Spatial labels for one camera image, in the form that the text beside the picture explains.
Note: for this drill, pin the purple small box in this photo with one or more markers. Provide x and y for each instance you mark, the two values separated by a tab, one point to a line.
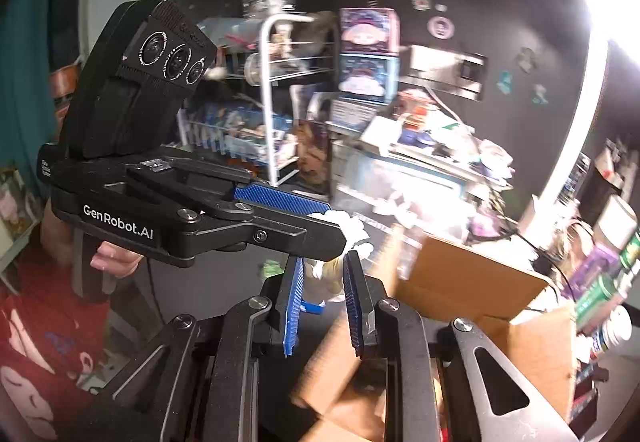
600	259

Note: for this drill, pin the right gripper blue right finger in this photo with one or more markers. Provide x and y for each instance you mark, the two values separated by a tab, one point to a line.
360	306

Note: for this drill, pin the anime art card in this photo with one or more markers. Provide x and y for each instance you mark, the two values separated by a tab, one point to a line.
313	150

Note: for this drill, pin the white wire shelf rack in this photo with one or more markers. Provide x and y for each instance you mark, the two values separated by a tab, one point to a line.
268	61

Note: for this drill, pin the wall power outlet panel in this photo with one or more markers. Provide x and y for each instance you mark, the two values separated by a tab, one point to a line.
443	71

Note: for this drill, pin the brown cardboard box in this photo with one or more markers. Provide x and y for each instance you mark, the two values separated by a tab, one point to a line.
460	356

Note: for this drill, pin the white cylinder container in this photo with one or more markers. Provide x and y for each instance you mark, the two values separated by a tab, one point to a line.
616	224

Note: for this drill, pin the blue Cinnamoroll box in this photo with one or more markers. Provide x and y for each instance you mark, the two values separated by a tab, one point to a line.
372	78

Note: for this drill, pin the round anime wall badge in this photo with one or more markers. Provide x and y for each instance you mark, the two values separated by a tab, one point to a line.
441	27

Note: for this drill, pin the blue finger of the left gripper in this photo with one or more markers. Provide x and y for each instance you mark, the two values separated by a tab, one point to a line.
300	236
274	198

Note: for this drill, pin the green glass trinket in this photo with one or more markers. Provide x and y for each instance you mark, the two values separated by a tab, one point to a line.
271	268

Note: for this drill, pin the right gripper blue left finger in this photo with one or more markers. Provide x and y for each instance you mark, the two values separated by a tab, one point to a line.
294	271

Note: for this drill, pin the white blue medicine box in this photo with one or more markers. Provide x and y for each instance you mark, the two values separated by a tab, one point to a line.
351	115

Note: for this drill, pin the white fabric flower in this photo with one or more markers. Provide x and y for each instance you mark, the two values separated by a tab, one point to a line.
324	280

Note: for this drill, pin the pink My Melody box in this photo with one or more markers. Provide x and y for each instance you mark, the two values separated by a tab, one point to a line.
370	31

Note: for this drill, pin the person's left hand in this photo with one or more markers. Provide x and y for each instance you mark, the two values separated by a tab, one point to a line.
117	261

